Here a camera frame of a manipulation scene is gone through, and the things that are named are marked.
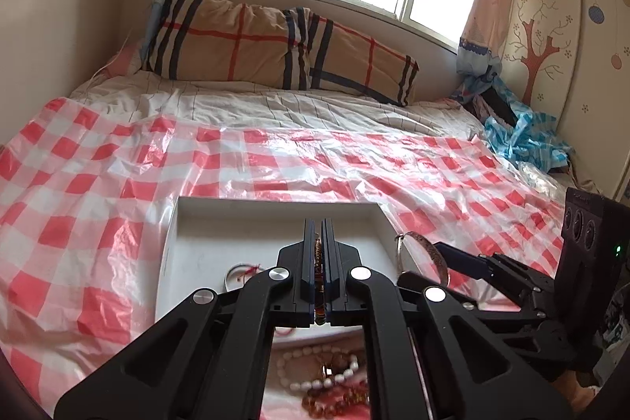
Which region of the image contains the silver bangle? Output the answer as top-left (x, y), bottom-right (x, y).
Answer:
top-left (393, 230), bottom-right (451, 288)

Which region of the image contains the amber bead bracelet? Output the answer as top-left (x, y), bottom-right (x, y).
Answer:
top-left (300, 376), bottom-right (371, 420)

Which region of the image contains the white bead bracelet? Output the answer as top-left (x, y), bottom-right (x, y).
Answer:
top-left (274, 345), bottom-right (362, 392)

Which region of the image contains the right hand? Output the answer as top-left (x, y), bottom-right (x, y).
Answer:
top-left (552, 371), bottom-right (600, 414)

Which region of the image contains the white cardboard tray box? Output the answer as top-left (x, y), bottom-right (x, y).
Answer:
top-left (155, 197), bottom-right (399, 320)

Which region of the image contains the blue patterned crumpled cloth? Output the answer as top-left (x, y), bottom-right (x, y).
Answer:
top-left (484, 78), bottom-right (573, 173)

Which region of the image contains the red white checkered plastic sheet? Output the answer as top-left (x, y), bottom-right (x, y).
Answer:
top-left (1, 98), bottom-right (561, 411)

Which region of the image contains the right pink cartoon curtain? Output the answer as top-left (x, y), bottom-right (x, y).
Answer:
top-left (452, 0), bottom-right (511, 104)

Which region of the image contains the white wardrobe with tree decal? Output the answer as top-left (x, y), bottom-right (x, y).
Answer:
top-left (502, 0), bottom-right (629, 200)

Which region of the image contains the plaid beige pillow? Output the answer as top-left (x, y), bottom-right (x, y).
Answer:
top-left (144, 0), bottom-right (420, 107)

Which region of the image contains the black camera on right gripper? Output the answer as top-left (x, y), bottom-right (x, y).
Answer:
top-left (554, 188), bottom-right (629, 348)

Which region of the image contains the red string bangle bracelet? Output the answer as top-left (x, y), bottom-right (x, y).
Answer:
top-left (223, 262), bottom-right (265, 292)

